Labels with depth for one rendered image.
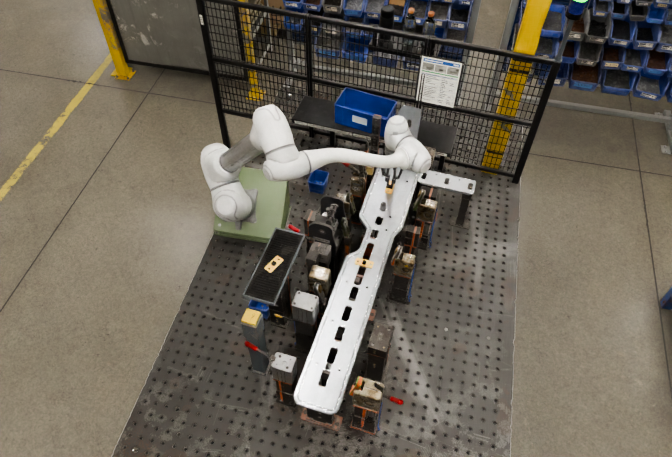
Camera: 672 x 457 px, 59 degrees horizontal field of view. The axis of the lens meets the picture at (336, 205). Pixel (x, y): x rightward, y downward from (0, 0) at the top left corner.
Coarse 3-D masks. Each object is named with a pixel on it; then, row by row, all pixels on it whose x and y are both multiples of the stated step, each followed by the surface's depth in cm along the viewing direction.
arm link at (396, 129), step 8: (392, 120) 262; (400, 120) 261; (392, 128) 261; (400, 128) 260; (408, 128) 266; (384, 136) 269; (392, 136) 263; (400, 136) 261; (408, 136) 261; (392, 144) 265
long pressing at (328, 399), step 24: (384, 192) 298; (408, 192) 298; (360, 216) 287; (384, 216) 288; (384, 240) 278; (384, 264) 270; (336, 288) 261; (360, 288) 261; (336, 312) 253; (360, 312) 254; (360, 336) 247; (312, 360) 239; (336, 360) 239; (312, 384) 233; (336, 384) 233; (312, 408) 227; (336, 408) 227
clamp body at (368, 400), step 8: (368, 384) 227; (376, 384) 228; (360, 392) 224; (368, 392) 224; (376, 392) 224; (360, 400) 228; (368, 400) 225; (376, 400) 223; (360, 408) 235; (368, 408) 231; (376, 408) 229; (352, 416) 254; (360, 416) 241; (368, 416) 242; (376, 416) 244; (352, 424) 249; (360, 424) 246; (368, 424) 244; (376, 424) 251; (368, 432) 250
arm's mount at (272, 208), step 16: (240, 176) 312; (256, 176) 311; (272, 192) 310; (288, 192) 318; (256, 208) 311; (272, 208) 310; (288, 208) 325; (224, 224) 313; (256, 224) 311; (272, 224) 310; (256, 240) 314
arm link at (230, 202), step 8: (232, 184) 291; (240, 184) 296; (216, 192) 290; (224, 192) 286; (232, 192) 287; (240, 192) 292; (216, 200) 286; (224, 200) 285; (232, 200) 285; (240, 200) 288; (248, 200) 299; (216, 208) 286; (224, 208) 285; (232, 208) 285; (240, 208) 288; (248, 208) 298; (224, 216) 287; (232, 216) 288; (240, 216) 292
